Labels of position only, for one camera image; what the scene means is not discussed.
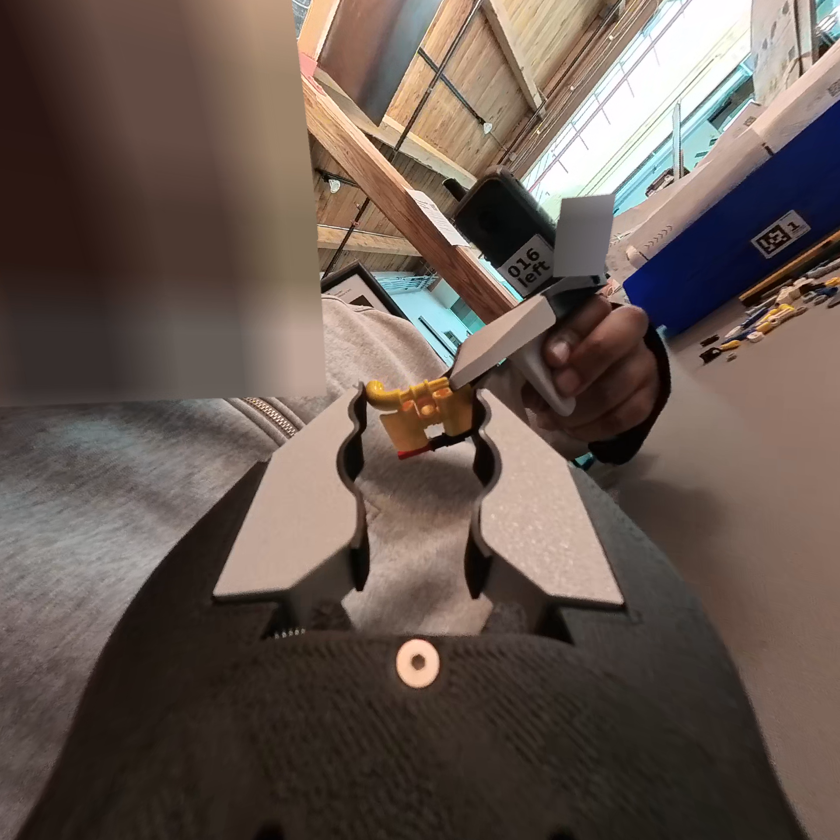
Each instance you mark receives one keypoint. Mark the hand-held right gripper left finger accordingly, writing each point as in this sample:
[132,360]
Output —
[295,512]

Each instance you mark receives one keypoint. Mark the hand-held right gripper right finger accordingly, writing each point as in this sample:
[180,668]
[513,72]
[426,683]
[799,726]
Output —
[544,525]

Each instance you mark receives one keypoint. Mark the person's left hand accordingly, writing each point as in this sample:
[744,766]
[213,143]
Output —
[610,367]

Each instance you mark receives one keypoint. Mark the white paper sign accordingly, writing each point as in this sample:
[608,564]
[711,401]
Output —
[436,216]

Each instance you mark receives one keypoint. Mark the blue box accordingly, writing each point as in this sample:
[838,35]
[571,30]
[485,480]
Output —
[709,262]

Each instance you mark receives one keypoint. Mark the wooden ceiling beam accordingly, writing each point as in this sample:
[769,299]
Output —
[367,170]

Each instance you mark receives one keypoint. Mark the pile of loose lego pieces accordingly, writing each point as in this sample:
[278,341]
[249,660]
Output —
[781,308]

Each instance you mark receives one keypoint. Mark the yellow lego assembly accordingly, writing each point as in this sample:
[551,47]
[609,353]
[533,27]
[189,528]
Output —
[420,417]

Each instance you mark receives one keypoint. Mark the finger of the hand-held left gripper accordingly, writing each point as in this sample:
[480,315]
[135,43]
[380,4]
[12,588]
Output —
[584,236]
[499,341]

